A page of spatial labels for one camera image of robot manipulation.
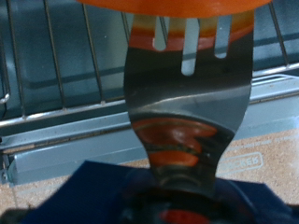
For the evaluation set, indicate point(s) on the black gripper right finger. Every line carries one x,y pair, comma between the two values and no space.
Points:
294,209

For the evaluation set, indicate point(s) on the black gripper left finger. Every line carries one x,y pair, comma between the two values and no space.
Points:
12,217

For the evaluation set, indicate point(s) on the blue spatula grip block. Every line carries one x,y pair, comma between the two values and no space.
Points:
84,193

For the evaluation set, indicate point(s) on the white bread slice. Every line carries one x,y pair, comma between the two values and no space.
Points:
174,7

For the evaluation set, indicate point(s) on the silver toaster oven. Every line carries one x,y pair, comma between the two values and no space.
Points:
78,62

